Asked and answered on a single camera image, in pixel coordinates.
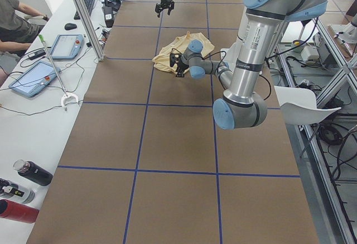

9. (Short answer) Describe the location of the aluminium frame post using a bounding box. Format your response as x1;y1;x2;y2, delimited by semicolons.
73;0;104;61

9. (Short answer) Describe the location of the white plastic chair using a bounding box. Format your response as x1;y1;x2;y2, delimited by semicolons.
274;85;341;125

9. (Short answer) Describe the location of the silver reacher stick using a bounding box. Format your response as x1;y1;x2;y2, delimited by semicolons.
38;34;79;111

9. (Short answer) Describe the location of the blue teach pendant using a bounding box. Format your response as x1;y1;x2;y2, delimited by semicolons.
8;61;57;98
50;34;84;60

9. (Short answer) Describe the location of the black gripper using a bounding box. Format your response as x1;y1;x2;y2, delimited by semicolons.
169;53;189;78
155;0;175;18

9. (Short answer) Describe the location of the grey black bottle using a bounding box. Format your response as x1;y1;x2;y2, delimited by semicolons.
1;179;35;204

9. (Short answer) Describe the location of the blue teach pendant near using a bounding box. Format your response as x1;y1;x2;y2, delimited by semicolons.
8;61;57;98

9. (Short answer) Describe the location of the red bottle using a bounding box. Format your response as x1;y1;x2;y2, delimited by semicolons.
1;199;39;223

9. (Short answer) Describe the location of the seated person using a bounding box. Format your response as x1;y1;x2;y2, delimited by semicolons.
0;0;50;85

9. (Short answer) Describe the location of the black keyboard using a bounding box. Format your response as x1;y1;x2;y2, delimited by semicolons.
83;0;96;16

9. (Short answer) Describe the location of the beige long-sleeve printed shirt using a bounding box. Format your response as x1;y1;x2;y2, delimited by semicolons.
152;32;215;74

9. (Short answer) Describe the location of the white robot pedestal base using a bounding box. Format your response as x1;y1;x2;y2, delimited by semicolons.
221;7;248;72

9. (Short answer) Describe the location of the black computer mouse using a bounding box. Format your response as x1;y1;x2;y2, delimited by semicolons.
64;23;77;31

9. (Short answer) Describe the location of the blue teach pendant far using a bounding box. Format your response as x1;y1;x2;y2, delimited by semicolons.
50;34;84;60

